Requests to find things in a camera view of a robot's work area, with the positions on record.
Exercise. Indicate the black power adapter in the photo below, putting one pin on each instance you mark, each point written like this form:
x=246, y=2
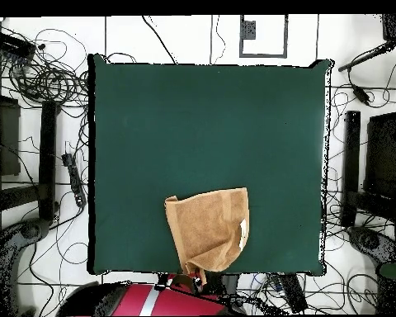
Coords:
x=361, y=95

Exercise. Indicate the dark square frame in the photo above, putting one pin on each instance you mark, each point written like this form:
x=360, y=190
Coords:
x=264, y=55

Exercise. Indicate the dark flat panel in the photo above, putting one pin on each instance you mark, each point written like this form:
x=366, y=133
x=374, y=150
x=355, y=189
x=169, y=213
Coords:
x=382, y=155
x=6, y=138

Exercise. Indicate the black rod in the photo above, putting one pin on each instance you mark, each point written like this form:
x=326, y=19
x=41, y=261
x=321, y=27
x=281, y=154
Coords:
x=366, y=56

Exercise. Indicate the dark green table cloth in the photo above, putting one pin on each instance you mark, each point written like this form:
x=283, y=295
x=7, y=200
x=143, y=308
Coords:
x=201, y=109

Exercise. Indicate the black metal stand foot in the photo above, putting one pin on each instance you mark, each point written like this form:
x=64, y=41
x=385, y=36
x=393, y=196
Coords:
x=48, y=158
x=351, y=165

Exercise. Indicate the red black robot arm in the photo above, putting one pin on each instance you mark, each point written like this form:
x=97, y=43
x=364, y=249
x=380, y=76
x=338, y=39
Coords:
x=184, y=302

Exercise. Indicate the slim black power strip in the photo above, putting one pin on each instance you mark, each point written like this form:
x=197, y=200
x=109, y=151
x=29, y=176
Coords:
x=74, y=180

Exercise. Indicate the tan terry towel white label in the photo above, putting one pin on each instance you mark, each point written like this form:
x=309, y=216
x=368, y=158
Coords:
x=208, y=224

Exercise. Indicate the black electronics box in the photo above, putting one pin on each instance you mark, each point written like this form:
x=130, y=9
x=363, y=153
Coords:
x=13, y=44

